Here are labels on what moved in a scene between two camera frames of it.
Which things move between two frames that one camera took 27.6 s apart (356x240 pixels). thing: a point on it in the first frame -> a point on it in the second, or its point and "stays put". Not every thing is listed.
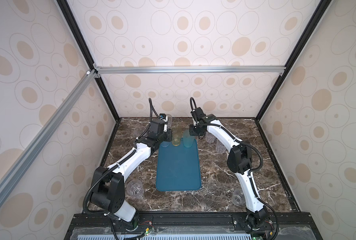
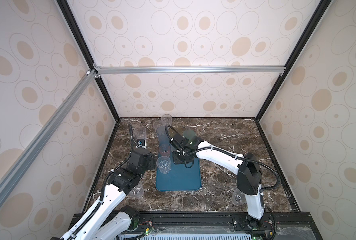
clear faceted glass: x=210 y=138 -> x=163 y=164
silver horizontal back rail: x=100 y=70 stays put
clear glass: x=135 y=188 stays put
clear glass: x=238 y=197 stays put
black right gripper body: x=194 y=130 -> x=178 y=158
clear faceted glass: x=169 y=120 stays put
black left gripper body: x=165 y=136 -> x=150 y=163
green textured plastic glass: x=188 y=139 stays put
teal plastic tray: x=178 y=167 stays put
